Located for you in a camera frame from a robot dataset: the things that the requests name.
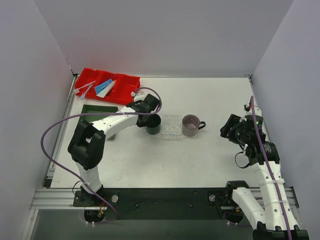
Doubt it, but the dark green mug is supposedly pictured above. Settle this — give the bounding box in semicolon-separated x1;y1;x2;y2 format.
145;114;162;135

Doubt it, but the clear textured holder box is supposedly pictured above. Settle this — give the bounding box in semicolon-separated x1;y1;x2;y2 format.
159;114;183;134

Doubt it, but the purple ceramic mug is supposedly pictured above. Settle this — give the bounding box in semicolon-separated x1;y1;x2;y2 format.
181;114;206;137

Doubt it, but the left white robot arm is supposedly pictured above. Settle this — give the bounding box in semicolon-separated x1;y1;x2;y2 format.
67;94;161;206

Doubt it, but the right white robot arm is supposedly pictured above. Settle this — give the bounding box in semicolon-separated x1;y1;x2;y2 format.
220;114;309;240

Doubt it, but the clear textured oval tray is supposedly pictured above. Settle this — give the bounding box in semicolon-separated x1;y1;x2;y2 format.
145;133;190;139

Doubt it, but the white toothpaste tube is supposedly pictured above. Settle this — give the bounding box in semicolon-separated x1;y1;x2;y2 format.
96;80;116;99

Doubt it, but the blue toothpaste tube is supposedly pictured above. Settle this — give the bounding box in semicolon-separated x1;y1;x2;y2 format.
94;79;113;95

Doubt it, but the green metal tray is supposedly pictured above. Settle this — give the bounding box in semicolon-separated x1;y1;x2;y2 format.
77;104;119;141

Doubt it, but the pink white toothbrush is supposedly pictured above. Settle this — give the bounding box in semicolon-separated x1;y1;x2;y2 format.
73;81;95;94

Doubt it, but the red divided plastic bin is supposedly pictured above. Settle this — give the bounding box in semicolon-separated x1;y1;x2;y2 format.
74;68;141;105

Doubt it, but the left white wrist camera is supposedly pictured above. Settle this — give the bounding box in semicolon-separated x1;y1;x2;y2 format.
131;91;145;101

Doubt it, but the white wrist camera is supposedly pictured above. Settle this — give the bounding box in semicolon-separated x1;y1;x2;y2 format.
243;103;262;117
131;91;145;101

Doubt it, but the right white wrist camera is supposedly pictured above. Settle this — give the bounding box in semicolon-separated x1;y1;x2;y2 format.
243;103;262;117

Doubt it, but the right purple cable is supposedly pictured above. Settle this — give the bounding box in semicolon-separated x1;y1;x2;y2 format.
223;95;292;240

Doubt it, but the purple cable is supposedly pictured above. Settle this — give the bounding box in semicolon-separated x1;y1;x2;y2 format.
223;95;292;240
41;86;163;225

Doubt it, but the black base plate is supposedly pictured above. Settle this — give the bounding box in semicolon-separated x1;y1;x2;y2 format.
73;187;243;220

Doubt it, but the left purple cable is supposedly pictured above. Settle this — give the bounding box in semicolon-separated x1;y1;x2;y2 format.
41;86;163;225

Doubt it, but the aluminium frame rail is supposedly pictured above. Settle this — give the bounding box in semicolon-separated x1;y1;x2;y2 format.
29;187;299;210

